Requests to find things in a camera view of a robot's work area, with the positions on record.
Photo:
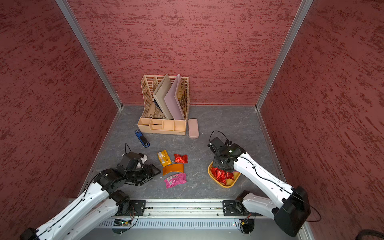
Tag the beige plastic file organizer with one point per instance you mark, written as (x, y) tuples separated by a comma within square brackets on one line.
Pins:
[(152, 120)]

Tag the pink eraser case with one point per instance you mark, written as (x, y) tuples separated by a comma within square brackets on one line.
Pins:
[(193, 128)]

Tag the yellow tea bag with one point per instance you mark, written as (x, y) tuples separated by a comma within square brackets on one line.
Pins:
[(164, 158)]

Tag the magenta tea bag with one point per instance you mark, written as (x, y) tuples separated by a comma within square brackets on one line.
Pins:
[(175, 180)]

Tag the pink folder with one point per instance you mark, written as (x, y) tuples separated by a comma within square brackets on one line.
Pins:
[(172, 102)]

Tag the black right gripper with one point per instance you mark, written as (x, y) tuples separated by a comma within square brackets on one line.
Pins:
[(215, 158)]

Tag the beige folder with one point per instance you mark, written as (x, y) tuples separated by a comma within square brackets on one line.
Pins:
[(160, 94)]

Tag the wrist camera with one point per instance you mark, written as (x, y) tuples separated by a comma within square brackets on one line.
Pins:
[(132, 162), (217, 146)]

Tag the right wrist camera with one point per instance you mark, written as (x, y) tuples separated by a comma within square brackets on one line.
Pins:
[(217, 146)]

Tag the yellow plastic storage box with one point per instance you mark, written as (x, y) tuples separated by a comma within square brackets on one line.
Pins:
[(230, 183)]

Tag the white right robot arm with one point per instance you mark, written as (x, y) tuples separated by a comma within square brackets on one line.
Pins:
[(289, 207)]

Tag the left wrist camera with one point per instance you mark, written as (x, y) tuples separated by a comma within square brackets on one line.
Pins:
[(132, 162)]

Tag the blue stapler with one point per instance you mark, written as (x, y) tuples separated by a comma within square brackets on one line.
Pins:
[(142, 138)]

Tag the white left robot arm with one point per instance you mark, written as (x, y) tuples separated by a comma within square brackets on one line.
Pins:
[(101, 200)]

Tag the red tea bag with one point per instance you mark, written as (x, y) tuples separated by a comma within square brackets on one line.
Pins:
[(221, 176), (181, 159)]

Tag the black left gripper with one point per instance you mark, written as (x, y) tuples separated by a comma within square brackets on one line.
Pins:
[(147, 176)]

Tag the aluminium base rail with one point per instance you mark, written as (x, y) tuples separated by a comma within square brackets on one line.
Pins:
[(182, 214)]

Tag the orange tea bag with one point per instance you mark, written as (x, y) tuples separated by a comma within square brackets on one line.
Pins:
[(173, 168)]

